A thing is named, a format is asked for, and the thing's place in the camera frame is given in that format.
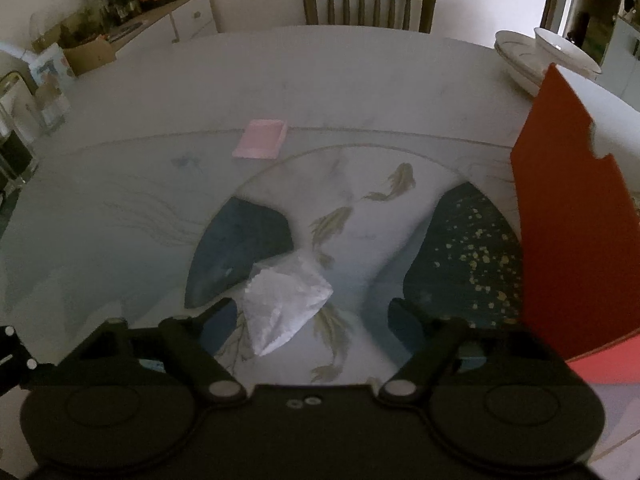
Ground white bowl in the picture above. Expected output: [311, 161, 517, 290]
[534, 27, 602, 80]

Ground white stacked plates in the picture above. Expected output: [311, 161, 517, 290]
[494, 30, 548, 96]

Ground white sideboard cabinet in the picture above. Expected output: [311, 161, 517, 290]
[106, 0, 218, 58]

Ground glass jar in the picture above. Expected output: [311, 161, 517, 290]
[1, 70, 42, 181]

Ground brown cardboard box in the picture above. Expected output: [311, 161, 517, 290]
[63, 36, 116, 76]

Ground red cardboard box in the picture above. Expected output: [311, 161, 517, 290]
[510, 66, 639, 385]

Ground white wall cabinet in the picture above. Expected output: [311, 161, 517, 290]
[598, 0, 639, 98]

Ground pink rectangular eraser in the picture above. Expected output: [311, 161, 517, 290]
[232, 119, 288, 159]

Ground white tissue box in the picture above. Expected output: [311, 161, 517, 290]
[28, 44, 76, 90]

